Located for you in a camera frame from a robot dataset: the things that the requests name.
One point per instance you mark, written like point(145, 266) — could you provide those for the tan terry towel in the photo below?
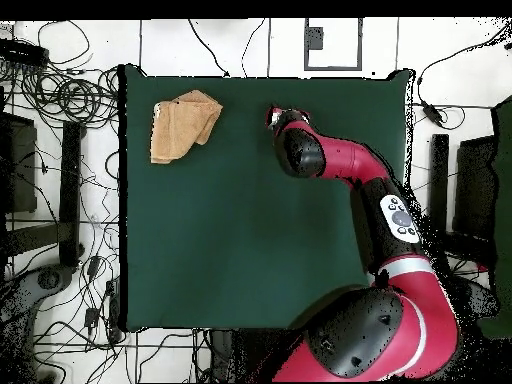
point(180, 128)

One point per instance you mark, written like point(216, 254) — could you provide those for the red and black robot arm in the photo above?
point(360, 160)

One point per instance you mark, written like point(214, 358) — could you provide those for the black flat panel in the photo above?
point(474, 188)

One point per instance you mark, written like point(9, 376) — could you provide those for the small grey box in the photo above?
point(314, 38)

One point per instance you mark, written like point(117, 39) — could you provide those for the dark green tablecloth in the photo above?
point(220, 240)

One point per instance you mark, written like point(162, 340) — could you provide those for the black stand base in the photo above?
point(71, 192)
point(439, 180)

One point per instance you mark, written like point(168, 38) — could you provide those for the small black adapter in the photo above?
point(92, 316)
point(94, 266)

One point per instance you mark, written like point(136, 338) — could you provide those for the green cloth covered board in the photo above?
point(504, 200)

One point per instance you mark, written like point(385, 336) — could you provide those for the black power strip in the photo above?
point(24, 52)

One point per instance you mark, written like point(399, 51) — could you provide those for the black box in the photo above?
point(20, 168)

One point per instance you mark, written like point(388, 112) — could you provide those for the grey floor frame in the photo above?
point(306, 44)

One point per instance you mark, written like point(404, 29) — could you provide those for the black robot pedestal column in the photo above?
point(222, 356)

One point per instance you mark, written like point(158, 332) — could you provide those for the robot pedestal leg with foot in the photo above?
point(480, 296)
point(48, 278)

